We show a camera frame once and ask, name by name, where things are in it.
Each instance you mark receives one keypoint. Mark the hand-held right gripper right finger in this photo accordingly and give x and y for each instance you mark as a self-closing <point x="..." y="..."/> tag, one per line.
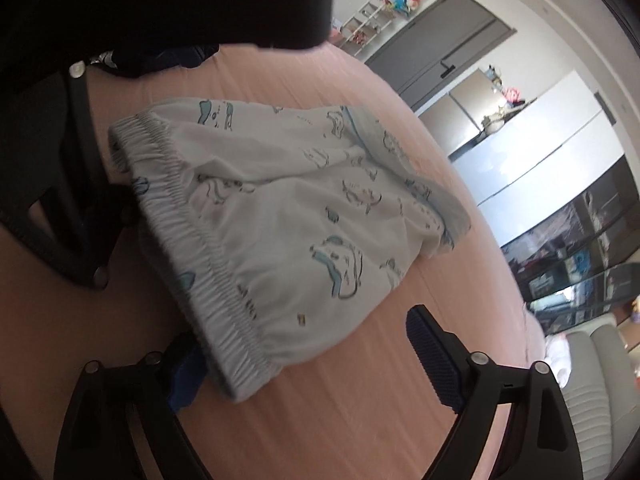
<point x="435" y="360"/>

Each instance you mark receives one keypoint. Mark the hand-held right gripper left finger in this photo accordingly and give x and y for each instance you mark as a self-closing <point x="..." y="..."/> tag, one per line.
<point x="184" y="380"/>

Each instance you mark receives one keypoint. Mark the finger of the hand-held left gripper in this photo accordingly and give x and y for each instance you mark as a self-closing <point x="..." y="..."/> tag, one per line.
<point x="85" y="170"/>

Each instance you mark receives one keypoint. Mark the white cartoon print shorts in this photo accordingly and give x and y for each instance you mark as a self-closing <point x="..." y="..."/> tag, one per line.
<point x="280" y="210"/>

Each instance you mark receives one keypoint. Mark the navy blue garment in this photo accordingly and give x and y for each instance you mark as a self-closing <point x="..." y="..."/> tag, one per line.
<point x="195" y="55"/>

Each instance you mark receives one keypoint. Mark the white plush toy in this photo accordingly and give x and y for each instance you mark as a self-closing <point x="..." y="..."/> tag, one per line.
<point x="556" y="357"/>

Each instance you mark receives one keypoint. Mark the grey padded headboard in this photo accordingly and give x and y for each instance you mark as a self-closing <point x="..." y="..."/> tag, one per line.
<point x="595" y="405"/>

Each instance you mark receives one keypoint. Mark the pink bed sheet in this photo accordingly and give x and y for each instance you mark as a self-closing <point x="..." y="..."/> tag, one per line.
<point x="310" y="80"/>

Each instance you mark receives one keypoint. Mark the black glass display cabinet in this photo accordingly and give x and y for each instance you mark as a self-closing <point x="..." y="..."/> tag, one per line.
<point x="575" y="240"/>

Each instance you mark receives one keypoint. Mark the white shelf rack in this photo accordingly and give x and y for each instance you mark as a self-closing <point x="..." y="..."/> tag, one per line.
<point x="365" y="27"/>

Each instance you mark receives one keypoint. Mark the white wardrobe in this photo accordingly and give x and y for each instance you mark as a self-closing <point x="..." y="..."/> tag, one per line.
<point x="545" y="150"/>

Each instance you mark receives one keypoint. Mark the silver cabinet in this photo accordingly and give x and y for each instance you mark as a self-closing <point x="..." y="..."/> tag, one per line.
<point x="465" y="110"/>

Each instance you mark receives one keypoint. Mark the toys on cabinet top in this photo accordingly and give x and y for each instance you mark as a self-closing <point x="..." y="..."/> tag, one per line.
<point x="500" y="97"/>

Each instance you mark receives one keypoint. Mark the grey door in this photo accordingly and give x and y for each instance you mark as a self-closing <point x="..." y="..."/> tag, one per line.
<point x="440" y="45"/>

